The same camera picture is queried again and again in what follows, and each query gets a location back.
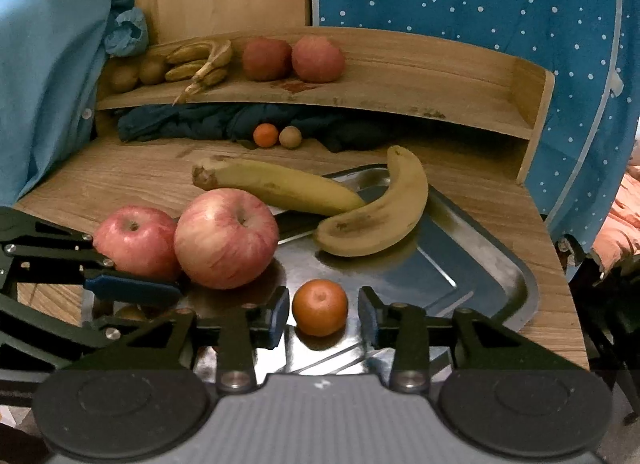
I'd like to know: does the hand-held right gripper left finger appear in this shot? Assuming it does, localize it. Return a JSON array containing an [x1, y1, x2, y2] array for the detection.
[[54, 286, 292, 393]]

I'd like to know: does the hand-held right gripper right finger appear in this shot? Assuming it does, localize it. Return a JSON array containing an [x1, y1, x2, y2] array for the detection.
[[358, 286, 592, 392]]

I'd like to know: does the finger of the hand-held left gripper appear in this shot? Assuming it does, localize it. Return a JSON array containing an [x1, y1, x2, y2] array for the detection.
[[0, 207, 184, 308], [0, 293, 196, 371]]

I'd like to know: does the orange mandarin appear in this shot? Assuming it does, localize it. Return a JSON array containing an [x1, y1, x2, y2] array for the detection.
[[292, 279, 349, 337], [252, 124, 279, 148]]

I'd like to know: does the red striped apple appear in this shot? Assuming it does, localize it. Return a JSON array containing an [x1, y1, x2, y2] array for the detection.
[[174, 188, 280, 290], [93, 205, 183, 280]]

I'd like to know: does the metal tray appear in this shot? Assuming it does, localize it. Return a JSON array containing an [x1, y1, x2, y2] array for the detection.
[[80, 164, 540, 375]]

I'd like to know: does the yellow banana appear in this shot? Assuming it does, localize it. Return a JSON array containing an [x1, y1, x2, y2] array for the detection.
[[316, 145, 429, 257], [192, 157, 366, 215]]

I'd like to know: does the curved wooden shelf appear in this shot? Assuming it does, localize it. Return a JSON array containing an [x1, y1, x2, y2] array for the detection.
[[95, 27, 556, 185]]

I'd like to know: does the dark blue cloth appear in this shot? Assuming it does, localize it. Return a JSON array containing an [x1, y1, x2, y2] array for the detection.
[[117, 104, 396, 152]]

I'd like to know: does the light blue garment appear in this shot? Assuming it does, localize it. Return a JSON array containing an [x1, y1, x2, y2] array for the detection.
[[0, 0, 149, 205]]

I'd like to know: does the brown spotted banana bunch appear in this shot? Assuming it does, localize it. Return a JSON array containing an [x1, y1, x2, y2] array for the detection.
[[165, 39, 234, 105]]

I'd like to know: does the pink cloth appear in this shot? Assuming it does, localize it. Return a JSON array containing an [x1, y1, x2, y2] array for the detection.
[[595, 169, 640, 272]]

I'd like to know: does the blue white-dotted cloth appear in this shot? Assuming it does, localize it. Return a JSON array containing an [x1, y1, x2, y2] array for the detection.
[[310, 0, 640, 245]]

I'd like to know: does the black frame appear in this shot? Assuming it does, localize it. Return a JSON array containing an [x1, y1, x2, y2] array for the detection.
[[555, 234, 640, 425]]

